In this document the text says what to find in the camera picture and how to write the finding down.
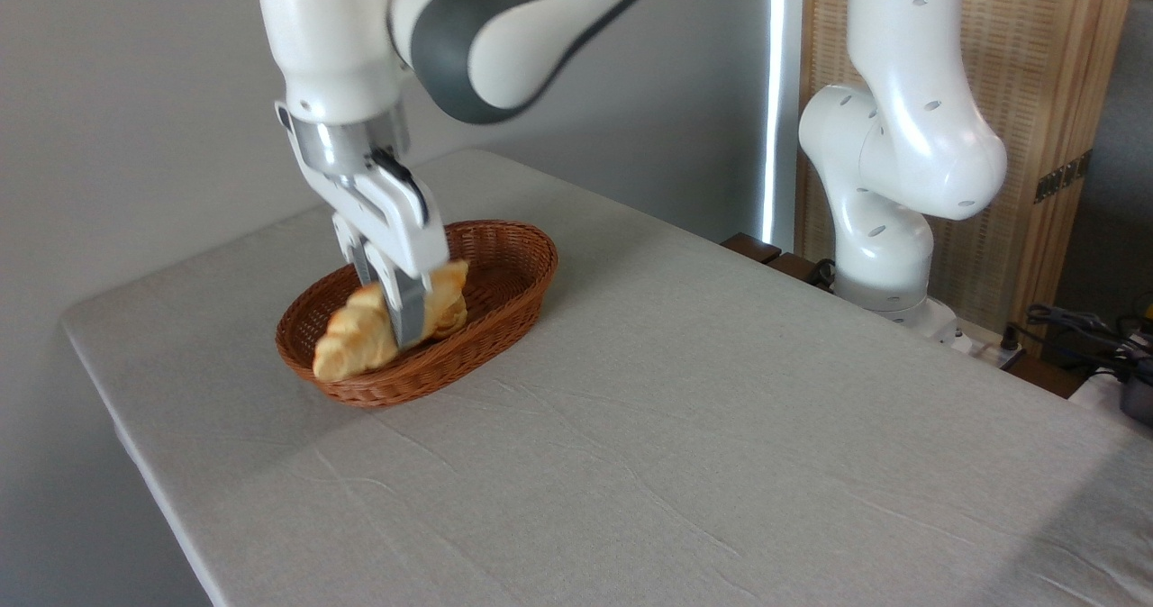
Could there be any wooden folding screen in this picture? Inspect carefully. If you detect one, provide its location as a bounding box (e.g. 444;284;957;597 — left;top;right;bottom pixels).
796;0;1141;358

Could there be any black cable bundle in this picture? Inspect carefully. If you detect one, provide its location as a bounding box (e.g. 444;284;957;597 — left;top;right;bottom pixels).
1003;303;1153;385

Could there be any brown wicker oval basket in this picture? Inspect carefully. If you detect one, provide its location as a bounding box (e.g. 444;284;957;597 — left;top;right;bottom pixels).
276;220;559;409

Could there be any dark metal screen hinge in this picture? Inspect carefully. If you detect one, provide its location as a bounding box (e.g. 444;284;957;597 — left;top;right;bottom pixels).
1034;149;1094;204

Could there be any white power strip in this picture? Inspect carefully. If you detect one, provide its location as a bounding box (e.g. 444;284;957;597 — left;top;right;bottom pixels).
937;317;1028;370

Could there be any grey tablecloth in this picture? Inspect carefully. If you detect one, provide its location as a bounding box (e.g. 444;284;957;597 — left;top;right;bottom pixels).
61;148;1153;607

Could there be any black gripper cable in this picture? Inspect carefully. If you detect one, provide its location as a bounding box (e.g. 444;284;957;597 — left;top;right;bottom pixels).
370;147;430;227

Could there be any long braided bread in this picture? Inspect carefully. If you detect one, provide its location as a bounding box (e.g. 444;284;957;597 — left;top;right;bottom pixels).
313;258;470;383

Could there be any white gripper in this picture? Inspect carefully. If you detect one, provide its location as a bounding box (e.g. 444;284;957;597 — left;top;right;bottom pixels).
275;101;450;350

